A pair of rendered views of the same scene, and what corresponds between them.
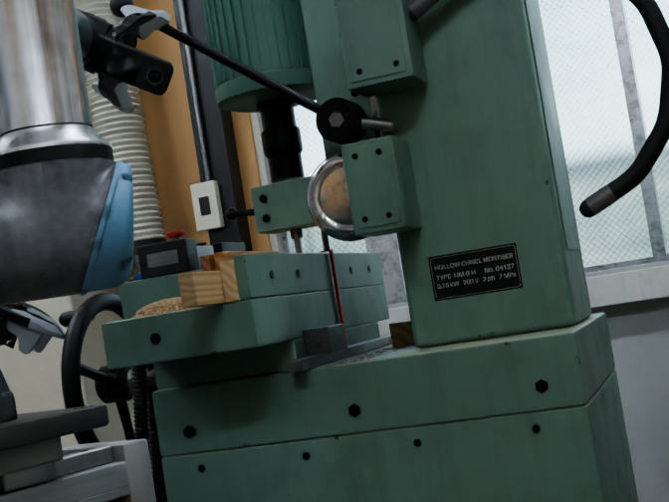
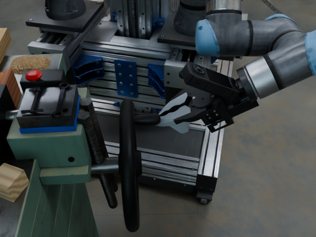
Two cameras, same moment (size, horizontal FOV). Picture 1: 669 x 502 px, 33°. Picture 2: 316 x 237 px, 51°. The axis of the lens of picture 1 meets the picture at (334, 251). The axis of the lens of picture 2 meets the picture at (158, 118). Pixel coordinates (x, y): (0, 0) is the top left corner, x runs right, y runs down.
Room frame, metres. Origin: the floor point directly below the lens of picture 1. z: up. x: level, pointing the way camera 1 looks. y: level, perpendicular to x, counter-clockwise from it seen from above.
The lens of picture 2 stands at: (2.25, 0.26, 1.39)
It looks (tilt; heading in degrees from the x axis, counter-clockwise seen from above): 44 degrees down; 158
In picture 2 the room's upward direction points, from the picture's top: straight up
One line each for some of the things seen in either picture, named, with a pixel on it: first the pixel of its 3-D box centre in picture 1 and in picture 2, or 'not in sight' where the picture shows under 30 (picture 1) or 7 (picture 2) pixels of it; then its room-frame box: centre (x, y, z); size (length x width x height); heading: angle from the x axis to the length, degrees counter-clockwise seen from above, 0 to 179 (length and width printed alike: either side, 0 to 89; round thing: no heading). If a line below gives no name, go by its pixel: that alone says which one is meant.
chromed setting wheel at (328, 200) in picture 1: (349, 195); not in sight; (1.53, -0.03, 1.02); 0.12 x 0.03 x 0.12; 72
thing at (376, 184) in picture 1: (381, 187); not in sight; (1.49, -0.08, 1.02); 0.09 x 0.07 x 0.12; 162
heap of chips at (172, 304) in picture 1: (171, 305); (28, 62); (1.46, 0.22, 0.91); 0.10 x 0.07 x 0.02; 72
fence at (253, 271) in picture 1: (322, 272); not in sight; (1.66, 0.02, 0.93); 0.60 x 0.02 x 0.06; 162
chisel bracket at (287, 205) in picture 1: (305, 208); not in sight; (1.68, 0.03, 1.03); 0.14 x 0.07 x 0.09; 72
